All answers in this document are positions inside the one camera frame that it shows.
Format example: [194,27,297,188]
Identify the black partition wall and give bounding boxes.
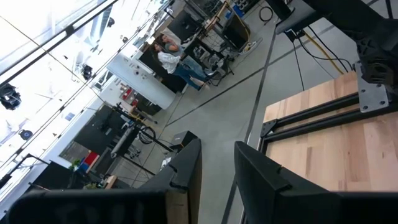
[138,46,189,94]

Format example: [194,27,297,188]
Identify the person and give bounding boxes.
[160,32,187,58]
[150,42,211,91]

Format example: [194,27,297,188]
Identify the black cabinet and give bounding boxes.
[222,12,252,50]

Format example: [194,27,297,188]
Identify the black table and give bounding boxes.
[29,161,103,190]

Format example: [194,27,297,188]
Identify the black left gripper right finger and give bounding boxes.
[234,141,341,224]

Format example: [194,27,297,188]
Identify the thin black cable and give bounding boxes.
[291,37,306,92]

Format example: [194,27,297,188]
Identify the grey equipment stand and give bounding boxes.
[274,0,318,35]

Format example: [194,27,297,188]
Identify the white cylindrical kiosk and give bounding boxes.
[106,52,177,110]

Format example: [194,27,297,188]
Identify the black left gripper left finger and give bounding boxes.
[139,138,203,224]

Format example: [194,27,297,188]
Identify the black monitor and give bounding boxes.
[167,11,203,41]

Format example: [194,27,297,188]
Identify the black robot station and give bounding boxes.
[58,104,175,175]

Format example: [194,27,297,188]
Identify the red panel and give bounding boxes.
[83,151,100,167]

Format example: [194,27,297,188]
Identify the black floor box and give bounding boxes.
[169,129,200,152]

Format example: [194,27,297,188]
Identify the yellow cable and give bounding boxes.
[303,30,345,76]

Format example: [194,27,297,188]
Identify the wooden work table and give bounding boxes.
[259,92,398,153]

